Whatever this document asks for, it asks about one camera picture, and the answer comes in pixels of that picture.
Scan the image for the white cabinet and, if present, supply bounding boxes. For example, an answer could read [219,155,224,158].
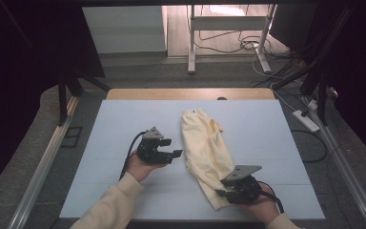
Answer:
[82,6,168,54]

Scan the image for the wooden table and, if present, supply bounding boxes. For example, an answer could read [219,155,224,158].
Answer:
[105,88,275,101]

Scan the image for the person's right hand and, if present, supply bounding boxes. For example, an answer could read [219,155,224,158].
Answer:
[241,185,280,225]

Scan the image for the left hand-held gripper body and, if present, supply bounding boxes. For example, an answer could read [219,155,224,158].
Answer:
[136,126,174,165]

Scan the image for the black metal stand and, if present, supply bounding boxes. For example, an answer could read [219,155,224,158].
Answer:
[271,6,354,127]
[56,68,112,127]

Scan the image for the aluminium rail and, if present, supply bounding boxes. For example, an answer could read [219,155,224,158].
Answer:
[8,94,80,229]
[301,94,366,229]

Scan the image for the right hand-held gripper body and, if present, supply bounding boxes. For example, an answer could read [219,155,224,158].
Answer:
[223,164,263,204]

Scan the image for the white desk frame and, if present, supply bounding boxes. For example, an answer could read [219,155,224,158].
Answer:
[187,4,277,75]

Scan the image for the black looped cable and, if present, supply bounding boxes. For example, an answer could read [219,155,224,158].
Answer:
[290,129,328,164]

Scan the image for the dark floor plate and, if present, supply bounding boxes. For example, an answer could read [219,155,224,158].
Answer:
[60,126,84,149]

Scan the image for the right hand-held gripper black cable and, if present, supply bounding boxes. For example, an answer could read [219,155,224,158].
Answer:
[256,180,285,214]

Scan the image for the person's left hand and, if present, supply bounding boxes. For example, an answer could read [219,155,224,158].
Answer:
[127,151,170,183]

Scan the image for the hand-held gripper black cable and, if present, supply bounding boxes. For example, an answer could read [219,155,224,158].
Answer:
[118,131,147,181]
[256,180,285,214]

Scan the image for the cream baby pants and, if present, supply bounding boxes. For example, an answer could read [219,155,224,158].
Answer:
[180,108,241,212]

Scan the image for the left hand-held gripper black cable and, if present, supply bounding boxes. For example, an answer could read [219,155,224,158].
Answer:
[118,131,147,181]

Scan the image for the light blue table mat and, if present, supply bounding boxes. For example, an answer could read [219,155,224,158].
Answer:
[59,99,326,220]

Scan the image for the black floor cable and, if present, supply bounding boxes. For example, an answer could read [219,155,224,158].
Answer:
[193,30,287,60]

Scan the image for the white power strip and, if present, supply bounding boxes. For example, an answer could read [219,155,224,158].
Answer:
[292,109,321,134]

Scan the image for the white floor cable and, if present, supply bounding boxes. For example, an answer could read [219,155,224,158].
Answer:
[252,52,299,111]

